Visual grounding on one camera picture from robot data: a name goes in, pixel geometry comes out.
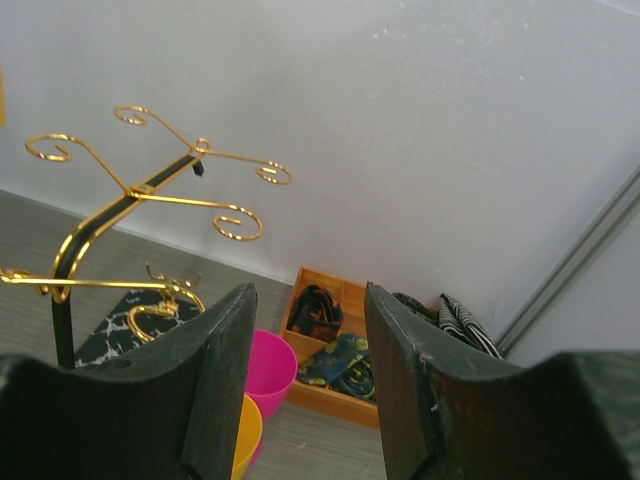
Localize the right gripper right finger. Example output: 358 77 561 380
365 283 639 479

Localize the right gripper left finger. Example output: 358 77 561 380
1 283 257 479

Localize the orange goblet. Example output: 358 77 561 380
230 394 263 480
0 68 6 127

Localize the black white striped cloth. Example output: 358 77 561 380
439 293 502 359

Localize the dark green floral tie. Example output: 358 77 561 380
392 292 439 327

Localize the pink plastic goblet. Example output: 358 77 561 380
243 328 299 466

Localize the blue yellow floral tie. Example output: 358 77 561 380
296 333 376 403

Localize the wooden compartment tray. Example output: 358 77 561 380
278 266 382 430

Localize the black orange rolled tie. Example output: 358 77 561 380
287 284 344 343

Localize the gold wire wine glass rack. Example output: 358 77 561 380
1 105 293 369

